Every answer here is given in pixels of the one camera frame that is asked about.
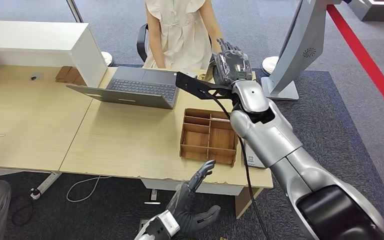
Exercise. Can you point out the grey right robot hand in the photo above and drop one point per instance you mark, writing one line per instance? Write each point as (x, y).
(231, 66)

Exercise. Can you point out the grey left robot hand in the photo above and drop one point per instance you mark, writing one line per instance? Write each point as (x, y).
(185, 212)

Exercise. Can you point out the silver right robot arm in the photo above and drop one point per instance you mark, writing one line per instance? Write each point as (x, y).
(278, 149)

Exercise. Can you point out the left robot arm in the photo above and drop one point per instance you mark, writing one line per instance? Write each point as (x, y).
(149, 234)

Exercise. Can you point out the white card reader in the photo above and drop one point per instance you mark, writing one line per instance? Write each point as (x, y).
(253, 160)

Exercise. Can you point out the white round stanchion base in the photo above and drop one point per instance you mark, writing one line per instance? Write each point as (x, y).
(269, 64)
(107, 59)

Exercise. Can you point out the grey kiosk stand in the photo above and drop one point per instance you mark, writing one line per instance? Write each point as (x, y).
(298, 49)

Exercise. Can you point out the wooden compartment organizer tray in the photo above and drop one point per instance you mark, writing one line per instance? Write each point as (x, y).
(198, 139)

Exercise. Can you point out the black office chair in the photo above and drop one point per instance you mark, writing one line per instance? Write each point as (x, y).
(141, 43)

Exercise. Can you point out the dark grey open laptop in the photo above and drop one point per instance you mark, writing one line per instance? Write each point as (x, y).
(139, 87)

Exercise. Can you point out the dark grey floor carpet mat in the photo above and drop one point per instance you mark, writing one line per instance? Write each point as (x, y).
(324, 109)

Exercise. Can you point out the white power strip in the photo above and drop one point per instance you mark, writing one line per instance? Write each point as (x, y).
(46, 184)

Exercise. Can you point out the grey raised platform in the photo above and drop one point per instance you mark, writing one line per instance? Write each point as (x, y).
(377, 13)

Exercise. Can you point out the brown cardboard pieces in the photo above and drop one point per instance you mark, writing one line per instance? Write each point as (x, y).
(67, 76)

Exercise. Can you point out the metal stanchion pole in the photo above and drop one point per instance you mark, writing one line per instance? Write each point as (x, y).
(74, 10)

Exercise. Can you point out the small silver desk grommet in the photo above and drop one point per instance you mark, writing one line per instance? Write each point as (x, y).
(35, 77)

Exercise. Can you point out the white desk shelf riser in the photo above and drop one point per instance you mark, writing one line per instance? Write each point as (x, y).
(29, 36)

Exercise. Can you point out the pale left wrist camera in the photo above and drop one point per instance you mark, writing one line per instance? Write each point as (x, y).
(168, 223)

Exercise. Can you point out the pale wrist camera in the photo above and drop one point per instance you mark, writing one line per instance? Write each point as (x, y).
(168, 223)
(190, 75)

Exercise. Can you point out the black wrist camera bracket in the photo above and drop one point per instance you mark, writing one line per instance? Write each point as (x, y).
(198, 87)

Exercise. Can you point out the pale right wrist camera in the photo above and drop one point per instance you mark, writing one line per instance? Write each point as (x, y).
(190, 75)

